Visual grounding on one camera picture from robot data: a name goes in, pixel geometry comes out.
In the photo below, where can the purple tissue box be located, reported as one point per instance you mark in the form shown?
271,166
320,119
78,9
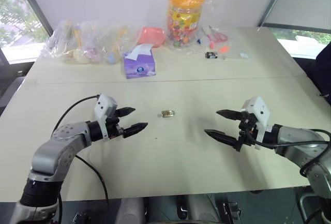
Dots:
139,65

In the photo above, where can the dark window frame post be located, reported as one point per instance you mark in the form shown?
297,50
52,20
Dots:
36,6

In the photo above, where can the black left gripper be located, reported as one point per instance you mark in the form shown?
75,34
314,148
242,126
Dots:
113,129

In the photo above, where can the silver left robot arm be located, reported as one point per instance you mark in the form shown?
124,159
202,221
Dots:
55,151

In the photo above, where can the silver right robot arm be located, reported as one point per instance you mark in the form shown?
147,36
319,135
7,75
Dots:
302,143

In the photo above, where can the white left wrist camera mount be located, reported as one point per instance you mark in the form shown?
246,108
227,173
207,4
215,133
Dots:
103,105

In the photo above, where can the small clear packet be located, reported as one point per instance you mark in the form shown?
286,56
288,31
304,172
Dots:
244,55

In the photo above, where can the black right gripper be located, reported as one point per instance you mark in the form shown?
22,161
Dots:
247,131

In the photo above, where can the small orange plastic piece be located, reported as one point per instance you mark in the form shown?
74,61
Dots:
223,49

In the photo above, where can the pink plastic container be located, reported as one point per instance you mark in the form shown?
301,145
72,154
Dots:
151,36

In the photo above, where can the blue capped pen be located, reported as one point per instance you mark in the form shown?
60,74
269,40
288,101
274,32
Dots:
199,37

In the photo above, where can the grey window frame post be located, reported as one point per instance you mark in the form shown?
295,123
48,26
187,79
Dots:
274,0

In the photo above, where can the clear plastic bag of toys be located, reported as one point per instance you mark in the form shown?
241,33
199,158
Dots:
85,43

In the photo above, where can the small black box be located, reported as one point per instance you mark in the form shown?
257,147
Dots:
210,55

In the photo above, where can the dark blue chair back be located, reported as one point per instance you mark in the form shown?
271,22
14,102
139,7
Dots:
323,71

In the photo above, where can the grey rounded robot leg shape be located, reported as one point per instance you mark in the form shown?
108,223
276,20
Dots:
203,209
132,211

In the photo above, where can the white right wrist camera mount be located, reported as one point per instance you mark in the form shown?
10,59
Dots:
259,110

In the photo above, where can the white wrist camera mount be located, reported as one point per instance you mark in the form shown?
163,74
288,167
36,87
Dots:
103,105
259,110

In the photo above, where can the candy jar with orange lid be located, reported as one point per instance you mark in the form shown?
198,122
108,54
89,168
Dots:
184,19

